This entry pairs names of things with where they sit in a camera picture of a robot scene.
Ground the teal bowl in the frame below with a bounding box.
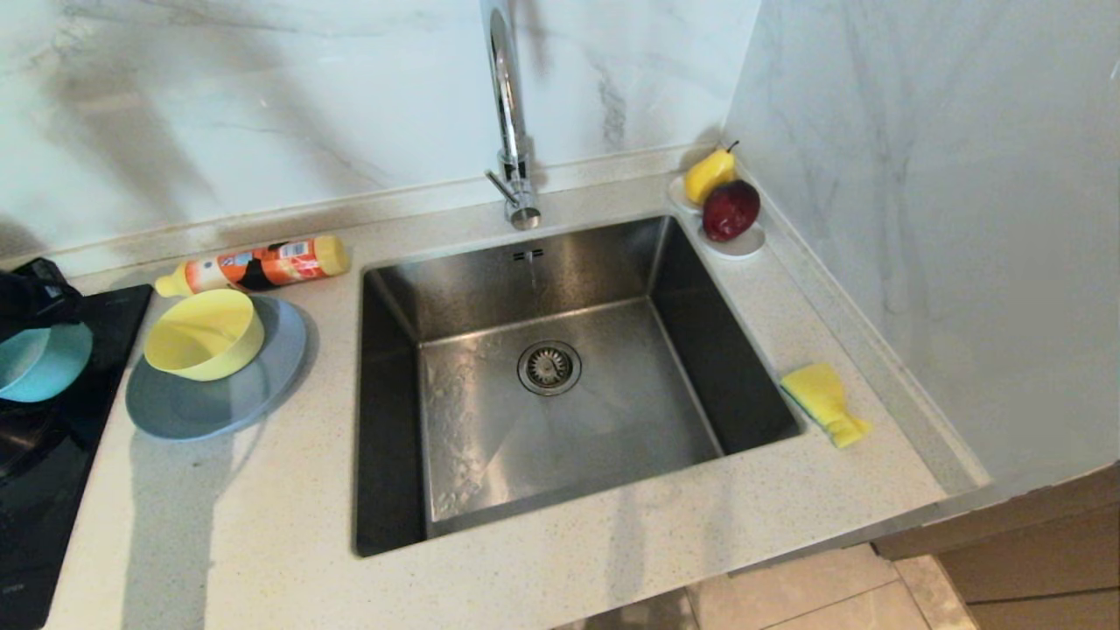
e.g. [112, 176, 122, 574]
[0, 322, 95, 403]

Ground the yellow-green bowl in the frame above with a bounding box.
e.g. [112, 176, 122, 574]
[143, 289, 266, 382]

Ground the gray plate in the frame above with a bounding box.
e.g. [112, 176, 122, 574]
[125, 296, 309, 441]

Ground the orange dish soap bottle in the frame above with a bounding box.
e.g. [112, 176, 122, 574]
[155, 234, 351, 299]

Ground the chrome faucet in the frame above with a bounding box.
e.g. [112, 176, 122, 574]
[479, 0, 543, 231]

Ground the yellow sponge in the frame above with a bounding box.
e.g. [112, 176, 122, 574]
[780, 363, 872, 448]

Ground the stainless steel sink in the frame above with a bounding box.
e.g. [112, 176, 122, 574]
[350, 216, 803, 558]

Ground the metal sink drain strainer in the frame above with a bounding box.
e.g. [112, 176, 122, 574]
[517, 339, 584, 397]

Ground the black induction cooktop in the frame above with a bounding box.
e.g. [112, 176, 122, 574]
[0, 284, 155, 630]

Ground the yellow pear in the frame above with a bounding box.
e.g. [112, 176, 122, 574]
[683, 140, 740, 207]

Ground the dark red apple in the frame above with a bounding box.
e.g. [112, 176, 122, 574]
[703, 179, 763, 243]

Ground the small white fruit dish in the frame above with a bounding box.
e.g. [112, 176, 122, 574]
[669, 175, 768, 260]

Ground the light wooden cabinet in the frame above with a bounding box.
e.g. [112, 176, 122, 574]
[875, 468, 1120, 630]

